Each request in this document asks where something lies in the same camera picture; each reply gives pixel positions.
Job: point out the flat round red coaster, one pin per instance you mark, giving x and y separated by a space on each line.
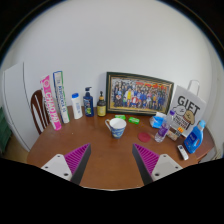
143 137

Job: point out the white green long tube box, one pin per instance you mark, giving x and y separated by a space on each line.
61 98

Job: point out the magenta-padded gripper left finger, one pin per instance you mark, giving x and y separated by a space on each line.
77 160

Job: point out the white blue-patterned mug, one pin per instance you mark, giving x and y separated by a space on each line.
117 129

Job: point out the small patterned box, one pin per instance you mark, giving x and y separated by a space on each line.
172 134

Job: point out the blue tissue pack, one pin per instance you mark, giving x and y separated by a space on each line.
156 121

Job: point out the brown wooden chair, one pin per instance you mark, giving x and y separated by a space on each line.
37 110

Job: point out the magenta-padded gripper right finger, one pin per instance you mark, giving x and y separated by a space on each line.
146 160

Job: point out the white cabinet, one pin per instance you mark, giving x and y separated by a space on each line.
16 103

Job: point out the white blue-capped lotion bottle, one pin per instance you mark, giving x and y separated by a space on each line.
77 106

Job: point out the amber pump bottle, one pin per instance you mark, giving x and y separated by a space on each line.
101 108

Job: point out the blue detergent bottle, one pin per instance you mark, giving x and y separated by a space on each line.
193 140

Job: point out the pink long tube box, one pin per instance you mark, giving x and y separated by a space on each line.
51 106

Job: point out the clear purple-capped water bottle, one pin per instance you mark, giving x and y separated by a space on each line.
163 130

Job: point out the framed group photo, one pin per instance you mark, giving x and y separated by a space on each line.
140 93

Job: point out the white paper gift bag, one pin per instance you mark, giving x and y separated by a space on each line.
188 105

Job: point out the white remote control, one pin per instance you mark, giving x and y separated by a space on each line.
182 152

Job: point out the dark blue pump bottle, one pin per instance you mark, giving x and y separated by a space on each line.
88 105

